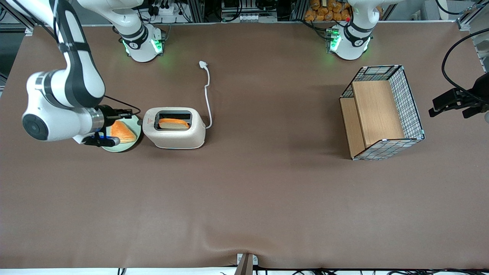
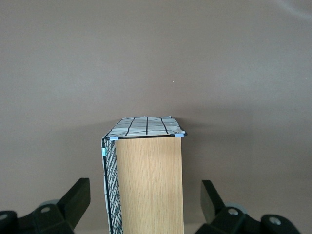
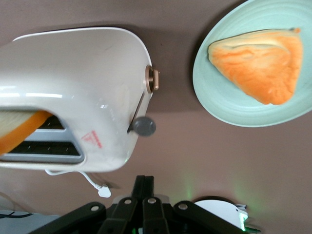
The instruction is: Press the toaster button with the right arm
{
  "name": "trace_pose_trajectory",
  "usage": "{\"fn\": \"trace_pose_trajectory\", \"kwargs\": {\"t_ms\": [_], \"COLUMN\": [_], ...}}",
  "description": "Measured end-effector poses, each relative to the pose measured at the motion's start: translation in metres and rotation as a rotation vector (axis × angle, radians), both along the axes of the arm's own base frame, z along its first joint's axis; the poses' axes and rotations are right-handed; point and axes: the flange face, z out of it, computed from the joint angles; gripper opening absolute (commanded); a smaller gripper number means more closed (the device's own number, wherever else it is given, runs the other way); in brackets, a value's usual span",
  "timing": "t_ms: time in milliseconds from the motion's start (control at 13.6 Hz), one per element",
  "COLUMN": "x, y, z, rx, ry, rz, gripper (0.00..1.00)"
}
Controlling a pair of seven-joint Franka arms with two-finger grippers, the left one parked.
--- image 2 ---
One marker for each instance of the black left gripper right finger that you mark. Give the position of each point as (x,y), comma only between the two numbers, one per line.
(209,202)

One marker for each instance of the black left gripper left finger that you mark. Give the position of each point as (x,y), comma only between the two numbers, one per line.
(73,200)

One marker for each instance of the light wooden step shelf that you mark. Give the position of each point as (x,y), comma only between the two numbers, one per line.
(149,185)

